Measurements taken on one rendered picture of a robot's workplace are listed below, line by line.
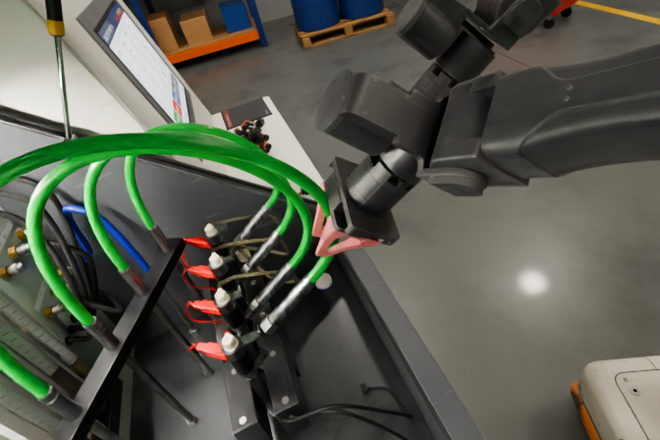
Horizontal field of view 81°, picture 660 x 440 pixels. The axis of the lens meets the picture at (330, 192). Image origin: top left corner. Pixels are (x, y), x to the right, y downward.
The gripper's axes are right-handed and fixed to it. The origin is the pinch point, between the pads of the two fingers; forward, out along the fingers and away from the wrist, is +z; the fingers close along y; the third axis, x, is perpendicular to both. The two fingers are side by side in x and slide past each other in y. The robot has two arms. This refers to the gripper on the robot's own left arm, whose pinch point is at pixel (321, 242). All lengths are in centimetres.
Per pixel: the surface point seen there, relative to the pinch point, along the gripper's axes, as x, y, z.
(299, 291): 0.0, 3.3, 6.4
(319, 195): -4.4, -0.5, -6.7
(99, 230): -22.5, -9.1, 18.7
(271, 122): 17, -75, 36
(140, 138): -22.5, -0.3, -7.1
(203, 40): 46, -492, 228
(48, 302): -25.9, -9.2, 40.8
